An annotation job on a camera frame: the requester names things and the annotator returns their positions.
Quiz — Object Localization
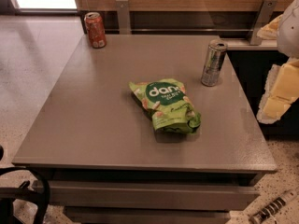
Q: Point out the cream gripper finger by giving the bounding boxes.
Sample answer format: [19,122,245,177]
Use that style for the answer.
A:
[257,15,282,40]
[256,59,299,124]

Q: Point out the silver redbull can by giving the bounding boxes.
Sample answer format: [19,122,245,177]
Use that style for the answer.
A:
[201,39,227,87]

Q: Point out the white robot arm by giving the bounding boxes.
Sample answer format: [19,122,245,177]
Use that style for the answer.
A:
[256,0,299,124]

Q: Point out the red coke can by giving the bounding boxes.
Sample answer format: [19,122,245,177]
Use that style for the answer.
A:
[84,12,107,49]

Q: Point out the green chip bag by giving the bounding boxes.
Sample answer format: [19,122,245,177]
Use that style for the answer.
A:
[129,78,201,134]

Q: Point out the striped tool on floor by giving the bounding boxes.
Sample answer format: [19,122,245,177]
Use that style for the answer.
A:
[249,189,298,224]

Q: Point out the grey table drawer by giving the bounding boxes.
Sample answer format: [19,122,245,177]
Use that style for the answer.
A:
[50,181,259,211]

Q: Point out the right metal bracket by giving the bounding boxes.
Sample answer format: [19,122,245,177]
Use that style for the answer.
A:
[248,0,278,46]

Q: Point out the metal bracket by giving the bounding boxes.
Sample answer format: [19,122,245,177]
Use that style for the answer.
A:
[116,0,132,35]
[248,0,278,46]

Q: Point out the left metal bracket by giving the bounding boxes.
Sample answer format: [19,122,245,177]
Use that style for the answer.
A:
[116,0,132,35]

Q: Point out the black chair frame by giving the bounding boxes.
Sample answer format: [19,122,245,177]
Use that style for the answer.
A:
[0,145,51,224]

